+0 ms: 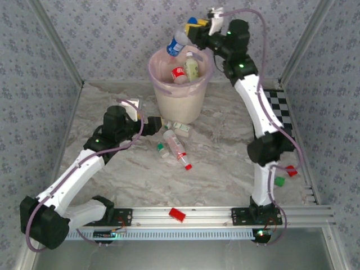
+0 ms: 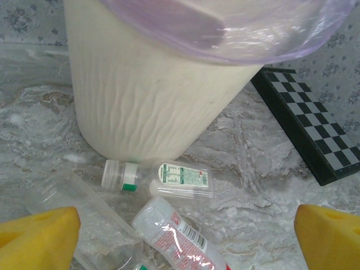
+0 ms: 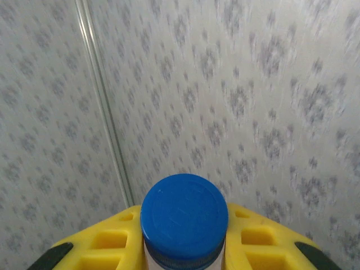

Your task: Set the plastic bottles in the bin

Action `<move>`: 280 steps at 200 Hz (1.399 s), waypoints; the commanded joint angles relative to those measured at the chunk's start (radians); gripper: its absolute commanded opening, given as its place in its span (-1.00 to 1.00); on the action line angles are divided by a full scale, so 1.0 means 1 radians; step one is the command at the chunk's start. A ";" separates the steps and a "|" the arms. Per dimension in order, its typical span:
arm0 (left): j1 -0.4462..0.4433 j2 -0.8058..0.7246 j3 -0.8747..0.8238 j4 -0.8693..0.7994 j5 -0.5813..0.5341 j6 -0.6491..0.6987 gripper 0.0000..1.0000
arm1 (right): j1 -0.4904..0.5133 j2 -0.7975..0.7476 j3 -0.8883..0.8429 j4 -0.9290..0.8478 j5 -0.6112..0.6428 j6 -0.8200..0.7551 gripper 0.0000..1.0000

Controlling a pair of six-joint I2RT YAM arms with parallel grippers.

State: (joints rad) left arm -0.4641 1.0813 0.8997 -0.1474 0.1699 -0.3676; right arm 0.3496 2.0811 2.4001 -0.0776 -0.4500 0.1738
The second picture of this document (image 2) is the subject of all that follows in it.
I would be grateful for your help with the small bottle green cap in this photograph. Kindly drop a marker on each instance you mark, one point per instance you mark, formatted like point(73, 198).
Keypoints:
point(142, 266)

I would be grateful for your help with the aluminium frame bar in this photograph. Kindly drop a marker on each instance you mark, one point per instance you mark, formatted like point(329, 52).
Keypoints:
point(28, 46)

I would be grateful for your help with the clear bottle red print label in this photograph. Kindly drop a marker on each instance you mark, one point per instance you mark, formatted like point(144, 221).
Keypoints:
point(174, 239)

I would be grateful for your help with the cream ribbed waste bin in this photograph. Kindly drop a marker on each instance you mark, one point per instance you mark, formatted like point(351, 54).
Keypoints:
point(146, 107)

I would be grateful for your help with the plain clear plastic bottle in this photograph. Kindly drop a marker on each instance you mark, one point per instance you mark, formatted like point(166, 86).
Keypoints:
point(84, 208)

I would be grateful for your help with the pink plastic bin liner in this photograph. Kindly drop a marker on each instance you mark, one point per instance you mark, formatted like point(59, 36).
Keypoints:
point(253, 33)

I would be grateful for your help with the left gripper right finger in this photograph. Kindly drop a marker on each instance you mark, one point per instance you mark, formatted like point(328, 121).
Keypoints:
point(332, 242)

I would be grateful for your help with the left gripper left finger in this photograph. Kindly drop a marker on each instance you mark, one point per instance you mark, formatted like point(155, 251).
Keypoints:
point(36, 242)

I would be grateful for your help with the black and white chessboard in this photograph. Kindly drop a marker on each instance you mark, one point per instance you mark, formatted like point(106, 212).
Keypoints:
point(315, 123)

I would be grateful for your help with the small bottle green white label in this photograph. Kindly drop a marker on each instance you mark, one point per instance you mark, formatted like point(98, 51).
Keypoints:
point(180, 177)

